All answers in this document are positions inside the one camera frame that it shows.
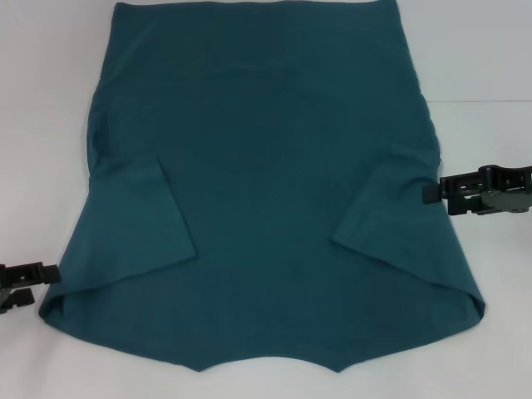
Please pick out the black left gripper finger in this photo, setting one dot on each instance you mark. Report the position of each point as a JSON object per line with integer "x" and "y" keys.
{"x": 18, "y": 301}
{"x": 29, "y": 274}

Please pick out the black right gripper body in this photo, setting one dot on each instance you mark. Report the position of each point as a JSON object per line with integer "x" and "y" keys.
{"x": 507, "y": 191}

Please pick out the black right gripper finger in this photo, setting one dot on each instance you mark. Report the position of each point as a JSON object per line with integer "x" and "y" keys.
{"x": 453, "y": 187}
{"x": 463, "y": 205}

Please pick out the blue t-shirt with white print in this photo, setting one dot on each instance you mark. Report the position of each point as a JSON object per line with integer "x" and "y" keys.
{"x": 266, "y": 166}

